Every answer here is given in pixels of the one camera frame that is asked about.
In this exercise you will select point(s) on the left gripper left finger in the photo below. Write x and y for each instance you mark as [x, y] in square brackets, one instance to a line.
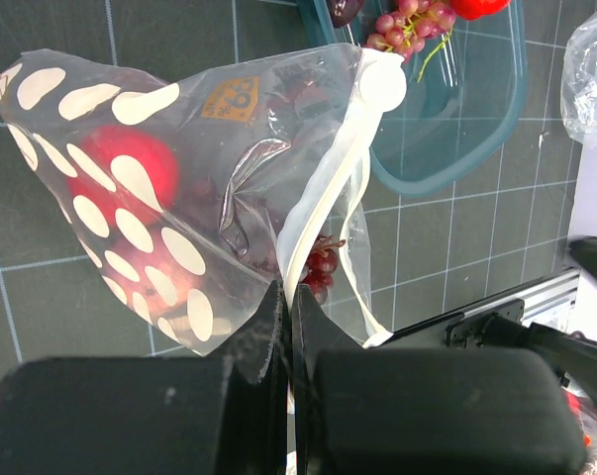
[224, 413]

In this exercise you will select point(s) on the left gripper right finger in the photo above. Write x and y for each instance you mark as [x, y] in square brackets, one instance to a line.
[424, 410]

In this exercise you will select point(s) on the dark red grape bunch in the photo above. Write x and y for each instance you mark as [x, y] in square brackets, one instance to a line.
[302, 116]

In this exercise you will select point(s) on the clear dotted zip bag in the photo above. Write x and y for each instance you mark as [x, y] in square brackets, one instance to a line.
[216, 123]

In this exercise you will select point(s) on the red apple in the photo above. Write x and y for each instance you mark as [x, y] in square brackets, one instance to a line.
[120, 167]

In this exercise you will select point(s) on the purple eggplant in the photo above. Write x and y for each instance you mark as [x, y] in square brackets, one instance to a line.
[342, 12]

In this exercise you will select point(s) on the red tomato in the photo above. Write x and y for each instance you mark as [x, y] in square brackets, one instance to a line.
[471, 10]

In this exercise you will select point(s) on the purple onion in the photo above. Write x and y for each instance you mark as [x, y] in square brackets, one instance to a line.
[152, 284]

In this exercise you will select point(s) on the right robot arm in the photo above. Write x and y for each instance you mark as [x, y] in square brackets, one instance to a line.
[576, 357]

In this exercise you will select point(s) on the crumpled clear zip bag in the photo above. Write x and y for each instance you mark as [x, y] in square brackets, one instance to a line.
[578, 90]

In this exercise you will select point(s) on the red packaged item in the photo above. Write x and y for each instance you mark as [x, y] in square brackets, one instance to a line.
[585, 413]

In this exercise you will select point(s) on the blue plastic basket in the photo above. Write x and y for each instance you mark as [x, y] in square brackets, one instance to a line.
[462, 111]

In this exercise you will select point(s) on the light pink grape bunch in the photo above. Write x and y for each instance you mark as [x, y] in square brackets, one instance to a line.
[412, 28]

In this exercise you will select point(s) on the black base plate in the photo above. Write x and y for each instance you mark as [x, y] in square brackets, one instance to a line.
[546, 301]

